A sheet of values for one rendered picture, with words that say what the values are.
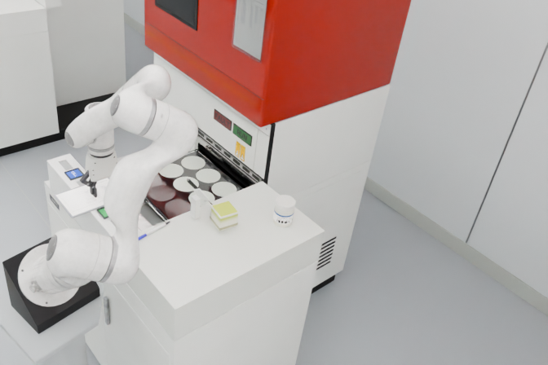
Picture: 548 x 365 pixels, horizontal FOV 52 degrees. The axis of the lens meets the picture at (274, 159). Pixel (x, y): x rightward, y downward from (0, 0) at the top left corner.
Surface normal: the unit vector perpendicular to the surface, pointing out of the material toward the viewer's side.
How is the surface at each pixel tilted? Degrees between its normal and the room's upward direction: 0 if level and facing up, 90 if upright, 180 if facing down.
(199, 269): 0
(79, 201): 0
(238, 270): 0
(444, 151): 90
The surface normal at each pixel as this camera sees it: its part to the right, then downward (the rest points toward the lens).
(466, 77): -0.75, 0.29
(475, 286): 0.11, -0.82
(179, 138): 0.40, 0.36
